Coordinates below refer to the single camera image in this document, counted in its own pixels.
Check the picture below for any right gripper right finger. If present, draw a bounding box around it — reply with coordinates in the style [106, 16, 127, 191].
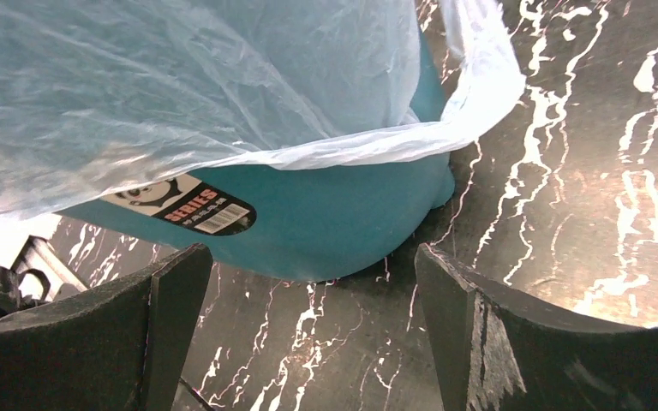
[415, 244, 658, 410]

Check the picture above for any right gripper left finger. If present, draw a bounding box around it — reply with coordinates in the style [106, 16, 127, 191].
[0, 244, 212, 410]

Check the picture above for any teal plastic trash bin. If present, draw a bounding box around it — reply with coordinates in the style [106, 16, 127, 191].
[56, 28, 457, 283]

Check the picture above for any light blue plastic bag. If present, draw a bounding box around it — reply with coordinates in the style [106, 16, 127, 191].
[0, 1, 525, 219]

